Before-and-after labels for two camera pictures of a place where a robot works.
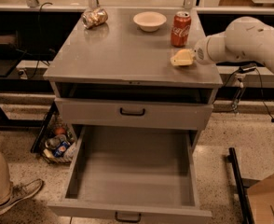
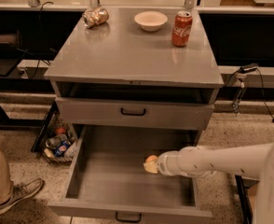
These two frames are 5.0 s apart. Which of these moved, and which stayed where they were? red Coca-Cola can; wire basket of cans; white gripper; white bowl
Moved: white gripper
Stayed: red Coca-Cola can; white bowl; wire basket of cans
